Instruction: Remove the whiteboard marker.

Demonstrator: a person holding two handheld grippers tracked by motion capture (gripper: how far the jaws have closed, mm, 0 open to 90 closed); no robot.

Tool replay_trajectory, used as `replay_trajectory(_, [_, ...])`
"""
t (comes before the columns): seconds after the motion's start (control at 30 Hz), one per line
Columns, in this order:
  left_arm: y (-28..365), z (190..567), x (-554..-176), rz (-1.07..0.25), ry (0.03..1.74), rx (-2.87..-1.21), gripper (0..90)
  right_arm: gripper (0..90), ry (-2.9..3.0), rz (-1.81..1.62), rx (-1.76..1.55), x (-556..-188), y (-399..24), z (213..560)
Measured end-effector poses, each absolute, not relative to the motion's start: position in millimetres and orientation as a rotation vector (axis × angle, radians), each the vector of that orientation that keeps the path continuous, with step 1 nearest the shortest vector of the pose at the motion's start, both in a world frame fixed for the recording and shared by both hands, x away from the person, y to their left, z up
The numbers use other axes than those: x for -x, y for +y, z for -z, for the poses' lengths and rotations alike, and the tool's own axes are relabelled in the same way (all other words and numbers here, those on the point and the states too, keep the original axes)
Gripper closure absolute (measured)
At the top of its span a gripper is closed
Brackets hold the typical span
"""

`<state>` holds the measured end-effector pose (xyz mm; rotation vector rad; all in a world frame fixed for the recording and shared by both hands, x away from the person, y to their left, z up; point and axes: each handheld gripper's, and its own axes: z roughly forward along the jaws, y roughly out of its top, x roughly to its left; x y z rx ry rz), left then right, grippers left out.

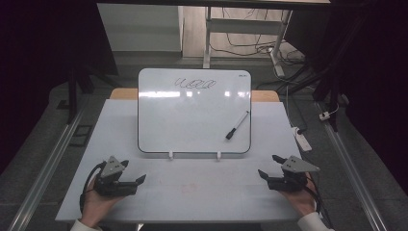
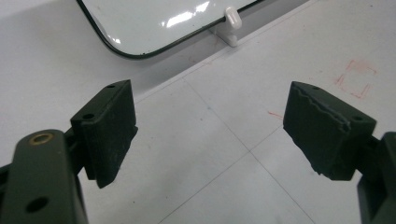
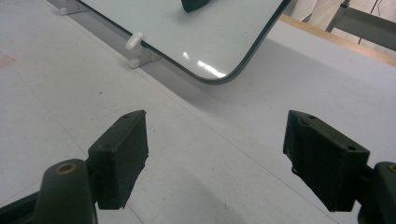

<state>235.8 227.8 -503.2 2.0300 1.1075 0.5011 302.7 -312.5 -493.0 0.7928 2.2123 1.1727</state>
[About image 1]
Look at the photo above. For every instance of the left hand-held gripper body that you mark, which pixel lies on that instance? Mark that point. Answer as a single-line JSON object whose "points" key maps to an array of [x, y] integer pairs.
{"points": [[112, 187]]}

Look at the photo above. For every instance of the black curtain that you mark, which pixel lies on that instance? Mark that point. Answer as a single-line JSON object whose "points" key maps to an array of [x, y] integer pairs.
{"points": [[38, 64], [378, 64]]}

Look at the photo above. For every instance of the wooden table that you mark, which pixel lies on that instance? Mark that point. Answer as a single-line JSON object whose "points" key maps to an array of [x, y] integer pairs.
{"points": [[123, 94]]}

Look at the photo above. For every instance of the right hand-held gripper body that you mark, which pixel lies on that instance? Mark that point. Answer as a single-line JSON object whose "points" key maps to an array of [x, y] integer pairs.
{"points": [[290, 183]]}

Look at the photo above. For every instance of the white whiteboard stand clip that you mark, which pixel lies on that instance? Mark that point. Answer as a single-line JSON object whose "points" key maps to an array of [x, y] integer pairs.
{"points": [[218, 156], [171, 156]]}

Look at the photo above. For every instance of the aluminium floor rail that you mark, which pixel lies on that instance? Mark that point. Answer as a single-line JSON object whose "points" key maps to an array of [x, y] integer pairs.
{"points": [[349, 166], [48, 170]]}

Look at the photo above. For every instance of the white power strip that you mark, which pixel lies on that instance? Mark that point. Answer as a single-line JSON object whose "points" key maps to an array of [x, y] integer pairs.
{"points": [[303, 141]]}

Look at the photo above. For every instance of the small white adapter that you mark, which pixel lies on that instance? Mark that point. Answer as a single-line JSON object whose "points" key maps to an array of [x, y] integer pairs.
{"points": [[324, 115]]}

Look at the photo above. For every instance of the black metal stand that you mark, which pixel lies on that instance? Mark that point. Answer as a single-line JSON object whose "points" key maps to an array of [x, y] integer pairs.
{"points": [[72, 93]]}

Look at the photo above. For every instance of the person's left hand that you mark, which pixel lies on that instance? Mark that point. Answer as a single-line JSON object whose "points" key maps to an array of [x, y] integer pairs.
{"points": [[96, 207]]}

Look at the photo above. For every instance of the white whiteboard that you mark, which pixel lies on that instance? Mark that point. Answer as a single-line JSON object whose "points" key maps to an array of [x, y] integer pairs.
{"points": [[186, 125]]}

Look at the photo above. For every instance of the person's right hand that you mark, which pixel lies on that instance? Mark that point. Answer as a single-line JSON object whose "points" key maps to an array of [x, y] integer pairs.
{"points": [[304, 202]]}

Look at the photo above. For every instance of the white marker pen black cap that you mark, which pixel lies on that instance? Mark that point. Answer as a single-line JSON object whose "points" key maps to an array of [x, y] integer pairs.
{"points": [[239, 124]]}

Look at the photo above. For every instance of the black floor frame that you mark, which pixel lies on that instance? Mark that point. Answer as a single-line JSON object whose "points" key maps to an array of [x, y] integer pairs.
{"points": [[74, 136]]}

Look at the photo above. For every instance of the white desk frame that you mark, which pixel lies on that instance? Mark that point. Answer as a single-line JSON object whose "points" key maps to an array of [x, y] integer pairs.
{"points": [[243, 26]]}

